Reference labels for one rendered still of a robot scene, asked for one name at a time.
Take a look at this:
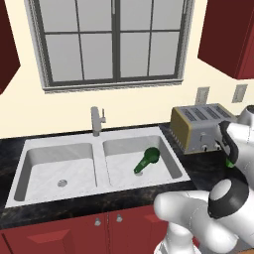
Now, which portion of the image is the green measuring cup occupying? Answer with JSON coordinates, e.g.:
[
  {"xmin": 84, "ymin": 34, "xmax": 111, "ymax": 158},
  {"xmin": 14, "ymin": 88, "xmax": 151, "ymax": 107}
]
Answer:
[{"xmin": 133, "ymin": 147, "xmax": 161, "ymax": 176}]

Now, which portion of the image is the white double basin sink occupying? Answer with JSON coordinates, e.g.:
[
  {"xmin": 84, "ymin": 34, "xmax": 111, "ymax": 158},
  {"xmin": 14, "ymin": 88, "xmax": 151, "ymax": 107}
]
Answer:
[{"xmin": 4, "ymin": 127, "xmax": 192, "ymax": 209}]

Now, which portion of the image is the grey metal faucet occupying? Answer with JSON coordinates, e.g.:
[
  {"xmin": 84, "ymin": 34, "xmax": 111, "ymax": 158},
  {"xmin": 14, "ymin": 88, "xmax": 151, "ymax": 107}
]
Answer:
[{"xmin": 90, "ymin": 106, "xmax": 107, "ymax": 138}]

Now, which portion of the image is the silver and yellow toaster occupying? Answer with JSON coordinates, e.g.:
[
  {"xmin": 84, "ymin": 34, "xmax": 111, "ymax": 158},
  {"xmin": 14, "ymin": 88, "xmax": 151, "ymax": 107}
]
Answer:
[{"xmin": 170, "ymin": 102, "xmax": 238, "ymax": 156}]

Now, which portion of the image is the grey framed window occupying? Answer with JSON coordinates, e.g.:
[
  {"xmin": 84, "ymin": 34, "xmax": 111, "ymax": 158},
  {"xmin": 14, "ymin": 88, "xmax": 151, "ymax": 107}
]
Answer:
[{"xmin": 24, "ymin": 0, "xmax": 196, "ymax": 94}]

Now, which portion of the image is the red lower cabinet door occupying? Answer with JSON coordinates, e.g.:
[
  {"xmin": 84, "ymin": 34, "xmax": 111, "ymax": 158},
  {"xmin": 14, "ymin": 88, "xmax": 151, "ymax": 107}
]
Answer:
[
  {"xmin": 107, "ymin": 204, "xmax": 171, "ymax": 254},
  {"xmin": 0, "ymin": 212, "xmax": 109, "ymax": 254}
]

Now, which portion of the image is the dark red upper cabinet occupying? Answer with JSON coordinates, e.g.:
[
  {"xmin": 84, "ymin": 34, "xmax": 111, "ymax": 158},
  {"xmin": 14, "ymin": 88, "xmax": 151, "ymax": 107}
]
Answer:
[
  {"xmin": 0, "ymin": 0, "xmax": 22, "ymax": 95},
  {"xmin": 196, "ymin": 0, "xmax": 254, "ymax": 80}
]

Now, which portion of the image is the grey wall outlet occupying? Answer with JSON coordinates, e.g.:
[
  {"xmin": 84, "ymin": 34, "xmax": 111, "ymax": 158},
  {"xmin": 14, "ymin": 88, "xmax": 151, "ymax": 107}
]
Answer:
[
  {"xmin": 231, "ymin": 83, "xmax": 249, "ymax": 104},
  {"xmin": 194, "ymin": 86, "xmax": 211, "ymax": 105}
]

